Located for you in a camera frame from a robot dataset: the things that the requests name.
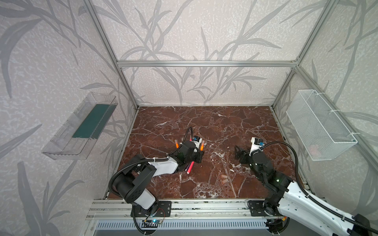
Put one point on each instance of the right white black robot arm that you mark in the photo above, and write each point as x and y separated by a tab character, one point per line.
288	198

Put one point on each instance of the small green circuit board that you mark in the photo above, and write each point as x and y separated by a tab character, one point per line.
154	223

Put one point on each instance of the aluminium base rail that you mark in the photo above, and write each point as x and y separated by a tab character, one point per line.
116	209

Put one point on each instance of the aluminium frame crossbar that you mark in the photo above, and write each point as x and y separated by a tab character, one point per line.
124	64

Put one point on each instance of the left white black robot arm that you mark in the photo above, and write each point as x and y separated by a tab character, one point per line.
130	183

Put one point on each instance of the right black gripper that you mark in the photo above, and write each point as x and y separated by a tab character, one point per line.
246	156

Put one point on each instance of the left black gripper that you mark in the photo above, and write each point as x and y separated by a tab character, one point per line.
196	154

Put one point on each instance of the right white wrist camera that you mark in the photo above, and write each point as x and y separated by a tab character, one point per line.
256	145

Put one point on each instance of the white wire mesh basket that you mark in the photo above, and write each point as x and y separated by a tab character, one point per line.
322	132

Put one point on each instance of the clear plastic wall tray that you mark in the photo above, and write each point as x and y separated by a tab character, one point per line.
80	133

